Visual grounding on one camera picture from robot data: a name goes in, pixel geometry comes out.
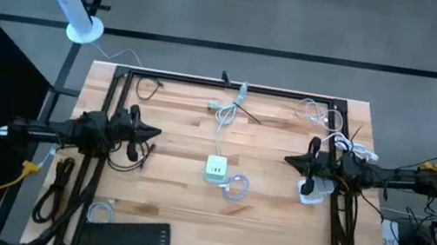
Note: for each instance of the black aluminium table frame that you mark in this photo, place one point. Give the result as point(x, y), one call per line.
point(276, 92)

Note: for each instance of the black clip mount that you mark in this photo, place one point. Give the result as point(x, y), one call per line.
point(225, 78)

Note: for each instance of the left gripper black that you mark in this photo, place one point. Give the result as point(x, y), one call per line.
point(121, 127)

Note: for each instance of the yellow connector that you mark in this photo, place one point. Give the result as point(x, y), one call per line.
point(433, 167)

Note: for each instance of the black tray with label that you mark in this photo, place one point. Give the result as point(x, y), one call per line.
point(125, 237)

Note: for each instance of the white power tower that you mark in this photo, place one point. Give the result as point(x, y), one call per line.
point(322, 187)

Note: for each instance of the black zip tie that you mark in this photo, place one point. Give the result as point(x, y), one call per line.
point(248, 115)
point(356, 133)

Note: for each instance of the mint green power cube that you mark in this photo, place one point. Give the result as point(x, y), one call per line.
point(216, 164)

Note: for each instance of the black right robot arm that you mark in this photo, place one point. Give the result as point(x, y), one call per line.
point(403, 180)

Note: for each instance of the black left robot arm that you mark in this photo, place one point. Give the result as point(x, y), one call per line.
point(46, 129)

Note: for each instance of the black curtain stand foot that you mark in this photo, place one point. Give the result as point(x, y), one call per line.
point(98, 6)
point(67, 92)

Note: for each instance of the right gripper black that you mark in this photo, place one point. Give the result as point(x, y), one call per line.
point(328, 166)

